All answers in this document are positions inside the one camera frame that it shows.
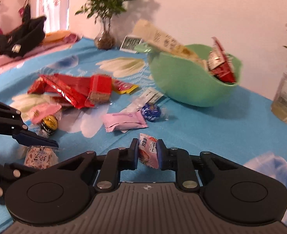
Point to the hanging red pouch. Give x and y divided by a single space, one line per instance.
21 11

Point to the green plastic bowl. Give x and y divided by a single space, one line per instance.
187 85

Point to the red yellow snack bar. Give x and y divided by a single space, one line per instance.
122 85

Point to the yellow cloth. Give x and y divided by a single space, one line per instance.
55 35

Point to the hanging dark pouch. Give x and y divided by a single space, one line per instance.
28 13

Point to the gold foil chocolate ball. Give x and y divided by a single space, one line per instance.
49 124

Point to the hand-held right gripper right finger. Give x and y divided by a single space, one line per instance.
161 154

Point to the white green sachet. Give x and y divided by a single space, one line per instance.
143 100

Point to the white pink strawberry candy packet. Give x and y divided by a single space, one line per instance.
147 151

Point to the white printed candy packet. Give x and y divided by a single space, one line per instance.
40 159

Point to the red label biscuit packet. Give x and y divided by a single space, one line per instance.
99 85

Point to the floral curtain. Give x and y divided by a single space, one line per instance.
53 4

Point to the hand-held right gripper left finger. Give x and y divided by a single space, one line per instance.
134 154

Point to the white digital clock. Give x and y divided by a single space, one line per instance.
130 44

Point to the blue floral tablecloth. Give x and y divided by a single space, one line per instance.
231 131

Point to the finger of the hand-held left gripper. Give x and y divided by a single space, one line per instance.
36 140
14 171

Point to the blue foil chocolate ball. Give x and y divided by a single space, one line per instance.
152 112

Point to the dark red white snack packet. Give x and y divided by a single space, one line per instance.
215 58
225 74

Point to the long red snack packet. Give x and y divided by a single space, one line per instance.
77 102
68 82

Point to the black cap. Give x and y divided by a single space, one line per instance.
24 36

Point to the cream olive long snack packet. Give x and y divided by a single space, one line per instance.
163 40

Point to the pink cloth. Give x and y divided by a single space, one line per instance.
2 63

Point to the leafy plant in glass vase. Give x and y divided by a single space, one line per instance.
105 40

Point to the pink snack packet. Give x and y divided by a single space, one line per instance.
125 123

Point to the twiggy plant in glass cup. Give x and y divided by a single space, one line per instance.
286 97

